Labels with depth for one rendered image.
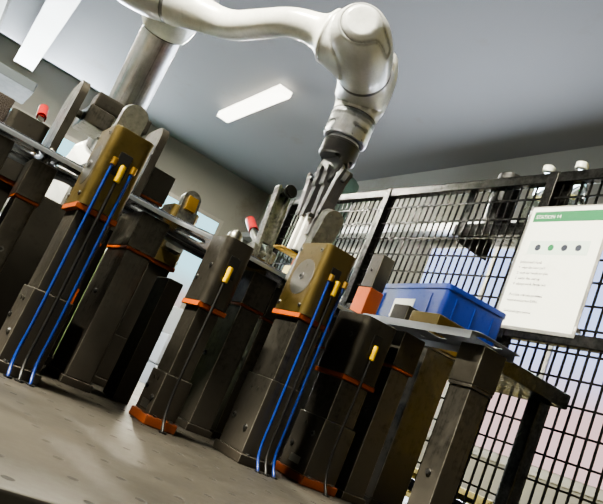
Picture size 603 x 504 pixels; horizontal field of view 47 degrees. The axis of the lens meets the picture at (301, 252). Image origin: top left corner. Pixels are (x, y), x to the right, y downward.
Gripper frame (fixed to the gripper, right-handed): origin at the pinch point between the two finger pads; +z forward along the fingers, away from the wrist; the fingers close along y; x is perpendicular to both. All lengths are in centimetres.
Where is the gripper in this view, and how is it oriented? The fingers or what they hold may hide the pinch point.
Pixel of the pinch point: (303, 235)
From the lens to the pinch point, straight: 130.3
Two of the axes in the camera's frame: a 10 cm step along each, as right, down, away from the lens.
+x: 7.7, 4.4, 4.6
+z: -3.9, 9.0, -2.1
